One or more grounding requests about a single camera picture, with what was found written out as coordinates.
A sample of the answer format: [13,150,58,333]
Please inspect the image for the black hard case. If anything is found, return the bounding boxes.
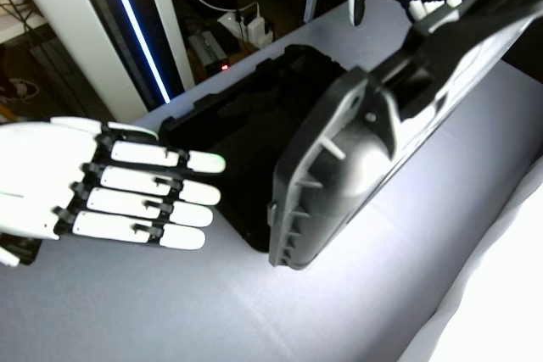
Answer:
[159,0,543,272]

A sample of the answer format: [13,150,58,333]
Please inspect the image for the blue LED light strip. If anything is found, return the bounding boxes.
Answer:
[101,0,172,104]

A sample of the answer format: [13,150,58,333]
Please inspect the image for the white power strip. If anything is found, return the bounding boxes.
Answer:
[217,8,276,47]

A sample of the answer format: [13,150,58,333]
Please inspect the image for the grey table cloth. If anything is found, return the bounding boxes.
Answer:
[0,0,543,362]

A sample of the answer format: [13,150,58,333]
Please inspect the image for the black adapter with red light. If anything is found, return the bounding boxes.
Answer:
[188,30,233,78]

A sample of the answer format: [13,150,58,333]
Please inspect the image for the white cable connector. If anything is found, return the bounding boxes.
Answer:
[302,0,320,24]

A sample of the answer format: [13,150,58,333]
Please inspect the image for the wide white frame post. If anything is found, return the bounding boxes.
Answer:
[4,0,148,124]

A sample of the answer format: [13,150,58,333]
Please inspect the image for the narrow white frame post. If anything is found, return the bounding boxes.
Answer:
[138,0,197,96]

